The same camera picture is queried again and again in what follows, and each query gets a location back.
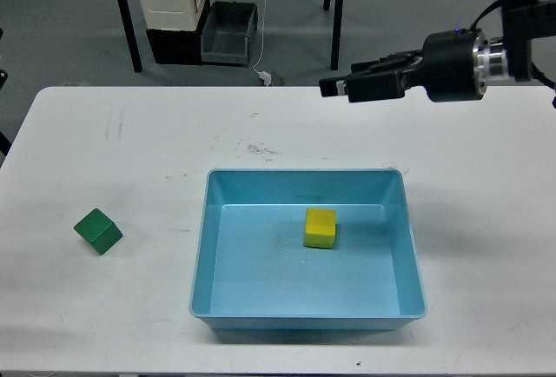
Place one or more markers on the blue plastic box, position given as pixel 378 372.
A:
pixel 253 272

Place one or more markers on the black table leg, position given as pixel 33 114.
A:
pixel 335 12
pixel 130 35

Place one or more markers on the grey plastic bin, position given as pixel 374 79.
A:
pixel 226 35

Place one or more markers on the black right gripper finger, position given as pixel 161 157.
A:
pixel 402 63
pixel 360 87

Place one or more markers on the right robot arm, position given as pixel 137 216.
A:
pixel 510 56

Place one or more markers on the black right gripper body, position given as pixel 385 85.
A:
pixel 447 67

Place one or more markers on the black crate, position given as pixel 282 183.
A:
pixel 177 46

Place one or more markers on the black table leg right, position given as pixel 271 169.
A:
pixel 335 12

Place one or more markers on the green block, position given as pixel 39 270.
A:
pixel 99 231

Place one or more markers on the yellow block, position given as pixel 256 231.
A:
pixel 319 228

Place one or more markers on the white power adapter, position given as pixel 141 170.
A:
pixel 265 78

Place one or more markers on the black table leg left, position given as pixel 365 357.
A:
pixel 130 35

